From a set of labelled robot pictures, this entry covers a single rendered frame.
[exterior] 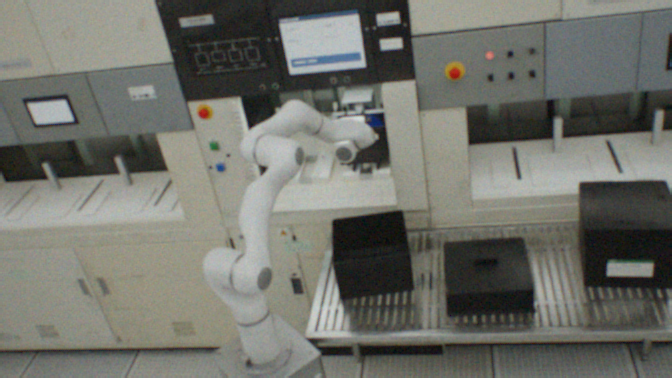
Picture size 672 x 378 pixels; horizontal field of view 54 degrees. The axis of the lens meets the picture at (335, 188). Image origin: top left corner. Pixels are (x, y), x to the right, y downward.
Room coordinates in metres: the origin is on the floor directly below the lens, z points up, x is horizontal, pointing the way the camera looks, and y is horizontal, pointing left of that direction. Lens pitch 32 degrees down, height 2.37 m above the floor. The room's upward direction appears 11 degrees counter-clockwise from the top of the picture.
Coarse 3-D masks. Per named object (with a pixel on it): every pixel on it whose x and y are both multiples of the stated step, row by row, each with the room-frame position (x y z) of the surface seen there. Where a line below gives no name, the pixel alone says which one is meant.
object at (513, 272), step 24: (480, 240) 1.89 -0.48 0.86; (504, 240) 1.86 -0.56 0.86; (456, 264) 1.78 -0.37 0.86; (480, 264) 1.75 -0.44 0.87; (504, 264) 1.73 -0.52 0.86; (528, 264) 1.71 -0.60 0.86; (456, 288) 1.66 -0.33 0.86; (480, 288) 1.64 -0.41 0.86; (504, 288) 1.62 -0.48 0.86; (528, 288) 1.60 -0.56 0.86; (456, 312) 1.64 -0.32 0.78; (480, 312) 1.62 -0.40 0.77; (504, 312) 1.60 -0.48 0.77; (528, 312) 1.59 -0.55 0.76
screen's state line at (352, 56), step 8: (312, 56) 2.26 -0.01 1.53; (320, 56) 2.26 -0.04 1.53; (328, 56) 2.25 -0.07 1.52; (336, 56) 2.24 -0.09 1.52; (344, 56) 2.23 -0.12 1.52; (352, 56) 2.23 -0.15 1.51; (360, 56) 2.22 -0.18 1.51; (296, 64) 2.28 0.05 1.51; (304, 64) 2.27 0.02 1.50; (312, 64) 2.26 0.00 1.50
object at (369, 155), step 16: (352, 96) 2.54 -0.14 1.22; (368, 96) 2.51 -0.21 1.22; (336, 112) 2.57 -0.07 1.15; (352, 112) 2.55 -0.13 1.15; (368, 112) 2.52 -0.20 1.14; (384, 112) 2.61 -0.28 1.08; (384, 128) 2.43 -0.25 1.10; (384, 144) 2.42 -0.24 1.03; (352, 160) 2.47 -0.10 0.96; (368, 160) 2.45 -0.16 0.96; (384, 160) 2.43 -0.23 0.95
